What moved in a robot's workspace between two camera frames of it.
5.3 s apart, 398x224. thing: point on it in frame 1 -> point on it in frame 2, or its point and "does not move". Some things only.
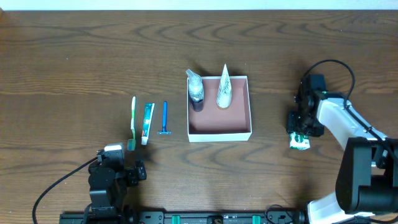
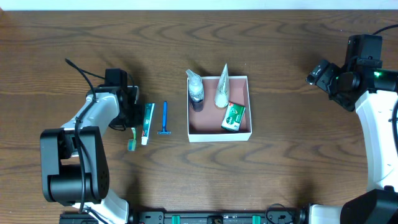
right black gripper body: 296,123 -> 324,78
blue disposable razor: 164,130 does not move
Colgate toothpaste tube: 148,109 does not move
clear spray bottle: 196,91 does not move
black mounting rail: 117,215 does not move
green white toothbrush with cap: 131,143 does not move
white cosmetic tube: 224,94 does not move
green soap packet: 298,142 -> 232,117
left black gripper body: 137,172 -> 134,113
